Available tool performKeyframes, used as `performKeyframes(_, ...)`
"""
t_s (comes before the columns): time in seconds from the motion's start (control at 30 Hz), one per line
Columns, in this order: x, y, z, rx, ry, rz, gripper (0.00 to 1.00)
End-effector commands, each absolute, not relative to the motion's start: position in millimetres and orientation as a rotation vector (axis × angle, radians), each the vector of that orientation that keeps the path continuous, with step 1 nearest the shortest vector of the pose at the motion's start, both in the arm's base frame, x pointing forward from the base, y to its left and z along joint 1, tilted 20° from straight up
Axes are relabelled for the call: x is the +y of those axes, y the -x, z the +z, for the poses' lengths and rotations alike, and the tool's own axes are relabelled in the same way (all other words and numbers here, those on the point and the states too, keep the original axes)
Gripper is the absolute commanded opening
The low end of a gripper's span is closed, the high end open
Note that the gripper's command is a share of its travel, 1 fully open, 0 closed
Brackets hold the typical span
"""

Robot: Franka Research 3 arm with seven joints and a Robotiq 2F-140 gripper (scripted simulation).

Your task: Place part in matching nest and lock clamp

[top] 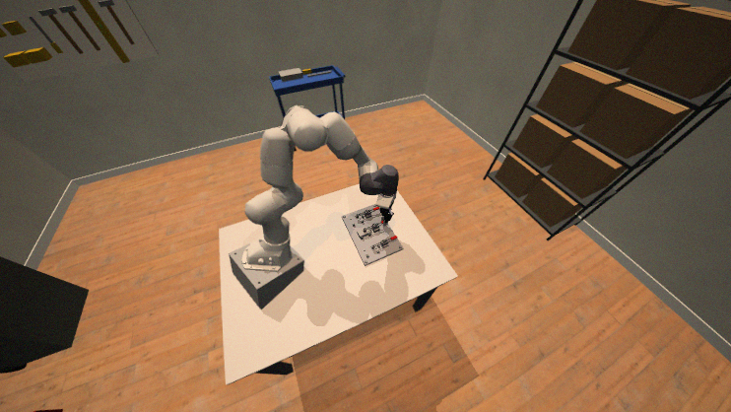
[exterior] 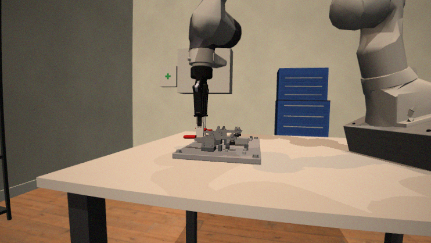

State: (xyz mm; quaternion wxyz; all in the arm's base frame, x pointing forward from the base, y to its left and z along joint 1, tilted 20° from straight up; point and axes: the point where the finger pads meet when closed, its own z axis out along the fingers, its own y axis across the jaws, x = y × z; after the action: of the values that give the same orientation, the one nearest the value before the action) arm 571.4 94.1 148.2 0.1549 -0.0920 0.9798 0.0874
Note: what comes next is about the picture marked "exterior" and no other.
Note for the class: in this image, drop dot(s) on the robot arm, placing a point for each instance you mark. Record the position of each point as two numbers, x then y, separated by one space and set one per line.
394 95

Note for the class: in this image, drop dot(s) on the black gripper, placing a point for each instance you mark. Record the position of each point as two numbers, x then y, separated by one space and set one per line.
200 95

